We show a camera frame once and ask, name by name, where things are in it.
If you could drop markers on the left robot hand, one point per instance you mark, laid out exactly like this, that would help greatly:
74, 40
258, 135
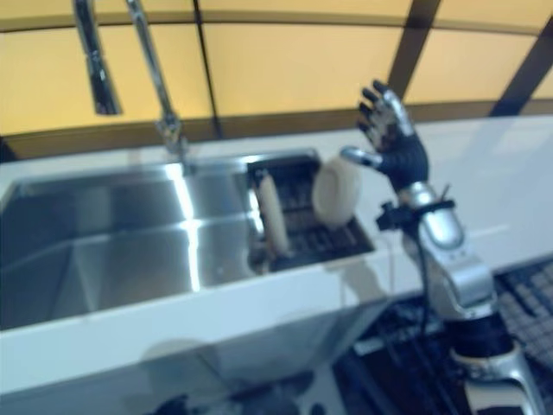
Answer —
175, 406

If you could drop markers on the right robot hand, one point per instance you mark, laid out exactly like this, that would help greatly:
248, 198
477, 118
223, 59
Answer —
406, 157

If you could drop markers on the cream ceramic plate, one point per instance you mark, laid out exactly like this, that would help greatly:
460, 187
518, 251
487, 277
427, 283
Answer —
337, 190
273, 212

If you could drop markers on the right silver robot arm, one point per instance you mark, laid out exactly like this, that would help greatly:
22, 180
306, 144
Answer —
445, 229

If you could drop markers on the black dishwasher plate rack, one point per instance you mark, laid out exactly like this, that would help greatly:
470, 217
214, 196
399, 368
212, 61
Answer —
402, 346

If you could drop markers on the glossy white cabinet front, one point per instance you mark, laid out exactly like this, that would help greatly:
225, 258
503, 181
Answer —
129, 372

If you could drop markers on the black dish drying rack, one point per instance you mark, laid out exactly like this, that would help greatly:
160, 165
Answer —
328, 242

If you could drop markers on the stainless steel sink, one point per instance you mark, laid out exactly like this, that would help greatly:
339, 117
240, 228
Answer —
129, 242

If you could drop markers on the chrome kitchen faucet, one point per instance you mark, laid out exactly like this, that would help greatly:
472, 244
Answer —
151, 56

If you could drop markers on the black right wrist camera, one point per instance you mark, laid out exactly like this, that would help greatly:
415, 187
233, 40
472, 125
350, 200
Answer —
395, 216

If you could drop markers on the dark brown window frame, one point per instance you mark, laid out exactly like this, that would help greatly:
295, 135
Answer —
207, 65

